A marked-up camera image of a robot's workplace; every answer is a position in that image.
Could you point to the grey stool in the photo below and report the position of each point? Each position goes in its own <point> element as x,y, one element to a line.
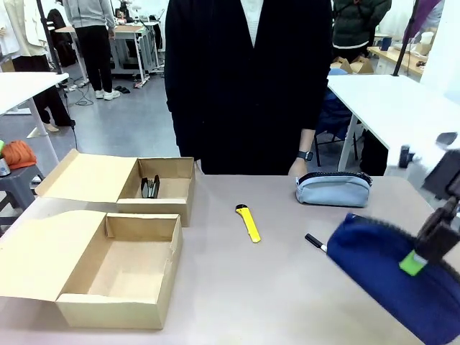
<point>18,183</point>

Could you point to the black stapler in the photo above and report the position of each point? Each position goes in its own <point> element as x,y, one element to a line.
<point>151,187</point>

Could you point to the black marker pen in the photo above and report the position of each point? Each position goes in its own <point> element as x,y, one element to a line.
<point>315,241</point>

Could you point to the person in dark puffer jacket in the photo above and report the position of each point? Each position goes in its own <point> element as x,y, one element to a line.
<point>357,25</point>

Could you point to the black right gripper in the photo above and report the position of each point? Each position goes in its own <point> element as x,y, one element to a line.
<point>447,174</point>

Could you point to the dark blue mug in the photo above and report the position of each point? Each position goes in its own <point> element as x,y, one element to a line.
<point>385,43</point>

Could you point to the white table with white legs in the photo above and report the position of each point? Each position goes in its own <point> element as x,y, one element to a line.
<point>21,90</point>

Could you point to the wood-topped background desk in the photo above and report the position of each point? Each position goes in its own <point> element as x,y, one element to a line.
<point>133,39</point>

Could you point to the black bag under table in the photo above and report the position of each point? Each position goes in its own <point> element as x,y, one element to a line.
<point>373,154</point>

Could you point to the orange cloth bundle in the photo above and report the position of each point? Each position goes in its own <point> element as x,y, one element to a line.
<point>19,152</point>

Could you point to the person in black cardigan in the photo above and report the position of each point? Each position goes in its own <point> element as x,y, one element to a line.
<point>223,90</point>

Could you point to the silver cup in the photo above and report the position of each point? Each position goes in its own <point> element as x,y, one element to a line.
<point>3,166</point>

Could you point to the brown cardboard carton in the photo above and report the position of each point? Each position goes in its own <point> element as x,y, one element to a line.
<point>354,64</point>

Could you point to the large cardboard box with lid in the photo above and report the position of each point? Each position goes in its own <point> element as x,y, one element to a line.
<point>43,255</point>

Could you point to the light wooden workbench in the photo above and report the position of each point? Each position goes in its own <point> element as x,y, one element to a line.
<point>399,57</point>

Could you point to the black slippers pair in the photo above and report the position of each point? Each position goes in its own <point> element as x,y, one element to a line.
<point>123,89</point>

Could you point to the black tripod pole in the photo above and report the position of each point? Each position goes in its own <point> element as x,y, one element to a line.
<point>48,36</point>

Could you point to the person's left forearm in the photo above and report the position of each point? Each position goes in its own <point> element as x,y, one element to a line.
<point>307,140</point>

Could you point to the grey pencil case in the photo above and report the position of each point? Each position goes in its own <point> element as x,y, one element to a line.
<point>334,192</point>

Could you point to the person's left hand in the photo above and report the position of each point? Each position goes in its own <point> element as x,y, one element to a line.
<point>297,169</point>

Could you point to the black wrist watch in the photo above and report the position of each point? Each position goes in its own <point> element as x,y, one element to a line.
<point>304,155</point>

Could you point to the small cardboard box with lid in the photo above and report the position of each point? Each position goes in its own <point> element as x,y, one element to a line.
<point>90,176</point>

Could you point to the yellow utility knife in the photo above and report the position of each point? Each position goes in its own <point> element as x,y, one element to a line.
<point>248,223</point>

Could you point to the thin black stand pole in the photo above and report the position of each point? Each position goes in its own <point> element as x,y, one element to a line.
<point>404,46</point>

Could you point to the person in grey hoodie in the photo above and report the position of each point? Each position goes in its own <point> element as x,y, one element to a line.
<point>94,39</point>

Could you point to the person in cream jacket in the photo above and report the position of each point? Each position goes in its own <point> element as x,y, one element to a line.
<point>25,32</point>

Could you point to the blue CAMPUS pencil case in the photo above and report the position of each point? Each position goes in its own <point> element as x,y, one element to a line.
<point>370,258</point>

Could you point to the long white table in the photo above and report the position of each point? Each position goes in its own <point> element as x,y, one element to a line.
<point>388,104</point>

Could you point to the person in purple top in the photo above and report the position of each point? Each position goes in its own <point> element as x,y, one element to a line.
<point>422,16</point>

